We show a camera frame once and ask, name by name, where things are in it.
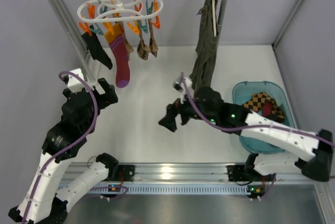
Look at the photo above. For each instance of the white garment hanger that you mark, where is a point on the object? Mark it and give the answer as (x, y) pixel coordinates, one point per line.
(214, 20)

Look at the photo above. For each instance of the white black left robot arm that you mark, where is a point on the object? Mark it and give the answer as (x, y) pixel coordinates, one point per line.
(45, 202)

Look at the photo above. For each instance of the aluminium mounting rail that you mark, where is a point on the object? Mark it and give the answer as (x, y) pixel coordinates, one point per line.
(180, 172)

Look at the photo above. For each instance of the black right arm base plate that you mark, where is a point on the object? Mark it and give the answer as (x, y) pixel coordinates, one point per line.
(237, 173)

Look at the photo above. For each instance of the brown beige checked sock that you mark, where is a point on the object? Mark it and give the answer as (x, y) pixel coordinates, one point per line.
(152, 43)
(142, 48)

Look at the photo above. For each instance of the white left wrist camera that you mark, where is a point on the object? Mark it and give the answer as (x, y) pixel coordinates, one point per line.
(75, 81)

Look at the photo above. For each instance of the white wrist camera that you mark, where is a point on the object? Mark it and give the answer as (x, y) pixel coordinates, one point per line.
(75, 81)
(182, 86)

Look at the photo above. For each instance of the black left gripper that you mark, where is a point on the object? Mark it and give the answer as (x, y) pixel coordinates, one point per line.
(103, 94)

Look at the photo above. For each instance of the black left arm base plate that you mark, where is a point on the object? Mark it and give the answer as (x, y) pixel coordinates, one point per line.
(125, 173)

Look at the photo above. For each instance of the orange brown argyle sock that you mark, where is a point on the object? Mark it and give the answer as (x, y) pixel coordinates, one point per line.
(129, 47)

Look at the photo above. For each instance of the olive green hanging garment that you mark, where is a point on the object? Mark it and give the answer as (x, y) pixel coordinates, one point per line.
(206, 49)

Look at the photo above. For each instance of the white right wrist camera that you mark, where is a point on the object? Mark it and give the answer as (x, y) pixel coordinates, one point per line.
(182, 86)

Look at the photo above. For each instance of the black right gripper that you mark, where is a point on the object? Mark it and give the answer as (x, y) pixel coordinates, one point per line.
(176, 112)

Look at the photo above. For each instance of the black sock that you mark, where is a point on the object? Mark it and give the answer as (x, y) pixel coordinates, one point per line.
(96, 49)

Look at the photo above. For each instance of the yellow brown checked sock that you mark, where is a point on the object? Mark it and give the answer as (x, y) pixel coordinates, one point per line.
(266, 105)

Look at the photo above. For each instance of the white slotted cable duct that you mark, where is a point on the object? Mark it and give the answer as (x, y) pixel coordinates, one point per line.
(175, 189)

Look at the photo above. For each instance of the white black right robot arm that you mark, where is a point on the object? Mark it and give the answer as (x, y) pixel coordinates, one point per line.
(307, 153)

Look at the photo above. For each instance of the white clip sock hanger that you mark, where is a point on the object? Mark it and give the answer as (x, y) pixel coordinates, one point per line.
(139, 15)

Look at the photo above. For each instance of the red purple striped sock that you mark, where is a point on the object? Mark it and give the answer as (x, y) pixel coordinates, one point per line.
(115, 39)

